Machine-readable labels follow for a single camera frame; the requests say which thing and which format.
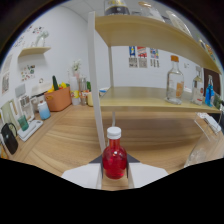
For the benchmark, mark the brown door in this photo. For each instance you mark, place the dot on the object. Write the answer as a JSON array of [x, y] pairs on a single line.
[[213, 78]]

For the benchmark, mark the white figurine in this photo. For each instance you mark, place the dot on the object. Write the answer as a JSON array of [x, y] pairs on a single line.
[[41, 38]]

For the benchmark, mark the white desk calendar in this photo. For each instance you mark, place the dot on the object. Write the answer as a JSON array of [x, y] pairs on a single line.
[[25, 103]]

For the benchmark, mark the red liquid bottle white cap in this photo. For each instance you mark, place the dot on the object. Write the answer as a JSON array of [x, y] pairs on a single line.
[[114, 160]]

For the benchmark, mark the yellow cup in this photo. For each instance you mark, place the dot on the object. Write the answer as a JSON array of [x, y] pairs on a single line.
[[90, 99]]

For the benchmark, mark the blue liquid bottle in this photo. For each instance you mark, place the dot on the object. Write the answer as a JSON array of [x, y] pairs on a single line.
[[209, 93]]

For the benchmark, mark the black handbag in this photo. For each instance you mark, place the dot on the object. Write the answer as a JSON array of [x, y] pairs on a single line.
[[9, 140]]

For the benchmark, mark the multicolour wall poster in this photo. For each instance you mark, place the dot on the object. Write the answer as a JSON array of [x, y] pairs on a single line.
[[154, 58]]

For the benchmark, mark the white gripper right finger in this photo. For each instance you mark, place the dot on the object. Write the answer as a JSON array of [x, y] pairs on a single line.
[[146, 173]]

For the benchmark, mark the white tray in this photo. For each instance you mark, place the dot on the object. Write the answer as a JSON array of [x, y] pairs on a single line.
[[31, 130]]

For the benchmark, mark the green cucumber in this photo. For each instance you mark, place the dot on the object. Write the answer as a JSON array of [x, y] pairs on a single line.
[[55, 83]]

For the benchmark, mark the wooden two-tier shelf rack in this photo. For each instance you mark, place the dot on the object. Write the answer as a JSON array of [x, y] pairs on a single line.
[[140, 33]]

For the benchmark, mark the clear jar wooden lid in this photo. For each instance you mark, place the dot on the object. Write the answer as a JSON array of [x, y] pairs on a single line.
[[151, 12]]

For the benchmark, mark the blue topped wall poster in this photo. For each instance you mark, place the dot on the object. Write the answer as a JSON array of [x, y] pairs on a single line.
[[132, 56]]

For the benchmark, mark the clear bottle orange cap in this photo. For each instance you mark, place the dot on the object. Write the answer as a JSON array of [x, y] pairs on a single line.
[[175, 83]]

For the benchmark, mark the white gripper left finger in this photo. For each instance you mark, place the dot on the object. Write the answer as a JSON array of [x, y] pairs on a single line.
[[83, 173]]

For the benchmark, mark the orange storage basket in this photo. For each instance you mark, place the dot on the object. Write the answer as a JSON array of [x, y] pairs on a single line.
[[58, 100]]

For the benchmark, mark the white and blue cup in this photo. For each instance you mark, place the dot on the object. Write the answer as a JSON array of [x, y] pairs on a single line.
[[44, 111]]

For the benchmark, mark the red topped wall poster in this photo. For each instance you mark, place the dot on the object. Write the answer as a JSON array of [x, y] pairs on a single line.
[[142, 57]]

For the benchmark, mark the wooden wall shelf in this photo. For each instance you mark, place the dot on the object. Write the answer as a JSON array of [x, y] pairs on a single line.
[[35, 50]]

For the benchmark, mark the white bottle yellow label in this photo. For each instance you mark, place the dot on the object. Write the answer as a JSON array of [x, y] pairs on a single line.
[[74, 91]]

